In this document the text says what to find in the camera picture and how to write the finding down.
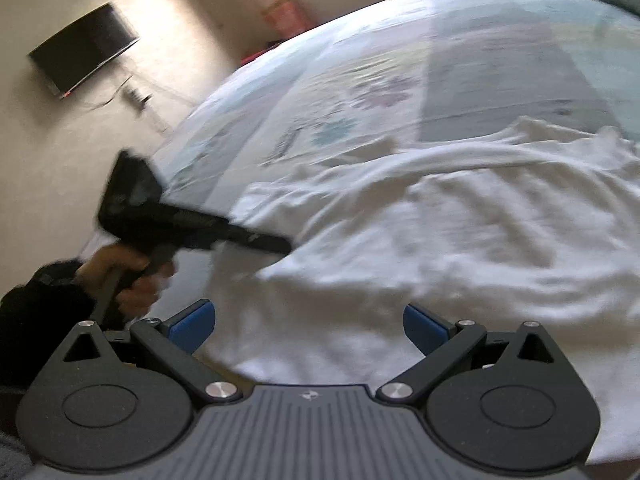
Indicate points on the black wall television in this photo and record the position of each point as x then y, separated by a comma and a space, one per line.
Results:
82, 50

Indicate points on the white printed t-shirt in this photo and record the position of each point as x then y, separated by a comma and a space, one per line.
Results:
425, 235

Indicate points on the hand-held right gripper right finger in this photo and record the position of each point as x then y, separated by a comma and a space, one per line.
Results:
425, 327

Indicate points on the orange patterned curtain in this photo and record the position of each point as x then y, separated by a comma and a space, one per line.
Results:
275, 0

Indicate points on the person's left forearm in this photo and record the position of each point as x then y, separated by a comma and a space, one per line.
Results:
40, 325

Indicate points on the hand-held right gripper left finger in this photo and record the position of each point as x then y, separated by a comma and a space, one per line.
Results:
192, 325

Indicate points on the person's left hand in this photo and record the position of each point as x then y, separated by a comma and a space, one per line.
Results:
137, 295

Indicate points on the red object beyond bed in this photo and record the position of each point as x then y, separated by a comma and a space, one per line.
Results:
257, 52

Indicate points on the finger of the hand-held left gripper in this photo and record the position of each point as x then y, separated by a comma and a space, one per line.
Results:
255, 242

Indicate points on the white power strip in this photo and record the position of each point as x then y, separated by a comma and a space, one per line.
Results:
137, 97

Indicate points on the pastel patchwork bed sheet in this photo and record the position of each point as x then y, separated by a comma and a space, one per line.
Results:
400, 50

